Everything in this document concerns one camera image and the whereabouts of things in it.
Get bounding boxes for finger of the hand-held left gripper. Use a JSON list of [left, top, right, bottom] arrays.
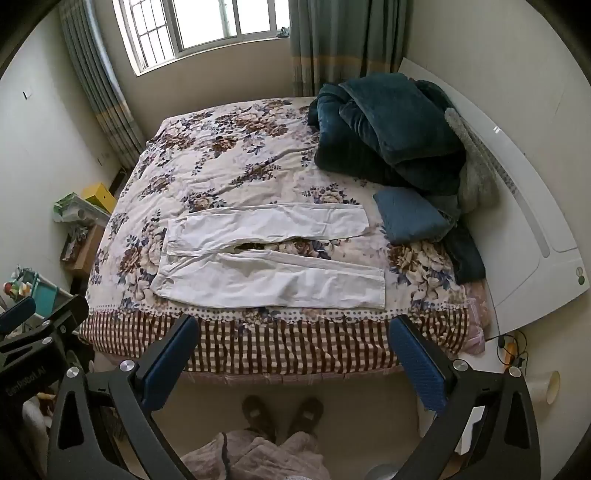
[[25, 294, 90, 346], [0, 297, 37, 334]]

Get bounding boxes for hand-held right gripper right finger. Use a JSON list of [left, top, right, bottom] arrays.
[[389, 316, 541, 480]]

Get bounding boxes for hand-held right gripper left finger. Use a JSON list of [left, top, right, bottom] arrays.
[[46, 314, 200, 480]]

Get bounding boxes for white pants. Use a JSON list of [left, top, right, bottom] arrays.
[[150, 203, 386, 310]]

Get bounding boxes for teal toy rack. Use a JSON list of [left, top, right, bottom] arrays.
[[0, 265, 70, 324]]

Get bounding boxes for cardboard box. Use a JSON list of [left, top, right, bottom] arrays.
[[60, 224, 106, 278]]

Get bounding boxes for brown slipper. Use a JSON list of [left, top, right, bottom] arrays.
[[288, 397, 324, 437], [242, 395, 278, 439]]

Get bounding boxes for green and white bag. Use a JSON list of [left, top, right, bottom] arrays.
[[52, 193, 112, 227]]

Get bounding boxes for dark cloth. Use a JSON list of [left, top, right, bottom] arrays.
[[443, 222, 486, 284]]

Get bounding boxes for cream paper cup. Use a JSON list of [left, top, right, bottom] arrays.
[[526, 370, 561, 406]]

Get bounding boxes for yellow box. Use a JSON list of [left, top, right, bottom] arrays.
[[82, 183, 116, 214]]

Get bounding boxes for grey plush cloth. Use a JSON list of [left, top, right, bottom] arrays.
[[444, 107, 499, 214]]

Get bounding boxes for white headboard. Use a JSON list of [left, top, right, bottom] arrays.
[[397, 58, 591, 342]]

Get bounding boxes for floral bedspread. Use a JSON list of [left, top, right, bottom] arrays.
[[76, 96, 490, 384]]

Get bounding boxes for green striped curtain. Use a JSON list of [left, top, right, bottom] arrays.
[[287, 0, 404, 99], [59, 0, 146, 169]]

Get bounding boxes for teal plush blanket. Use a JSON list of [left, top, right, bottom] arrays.
[[307, 74, 467, 195]]

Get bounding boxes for barred window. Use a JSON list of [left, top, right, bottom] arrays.
[[113, 0, 291, 77]]

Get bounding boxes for black cable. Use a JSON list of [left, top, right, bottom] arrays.
[[495, 329, 530, 370]]

